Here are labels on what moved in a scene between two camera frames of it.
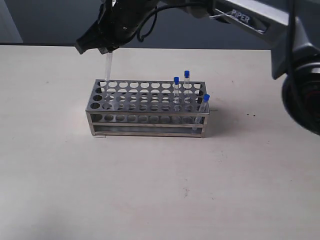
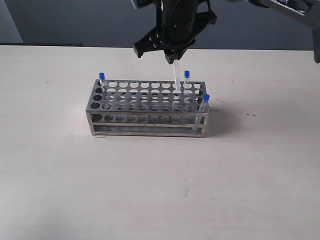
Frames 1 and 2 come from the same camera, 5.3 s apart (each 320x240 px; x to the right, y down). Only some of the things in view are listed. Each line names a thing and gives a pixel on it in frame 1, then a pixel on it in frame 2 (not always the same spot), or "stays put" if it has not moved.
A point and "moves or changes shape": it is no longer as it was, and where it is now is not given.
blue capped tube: (109, 57) to (101, 76)
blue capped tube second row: (176, 93) moves or changes shape
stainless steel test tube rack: (147, 108) stays put
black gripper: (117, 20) to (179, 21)
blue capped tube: (200, 114) stays put
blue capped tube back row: (186, 82) stays put
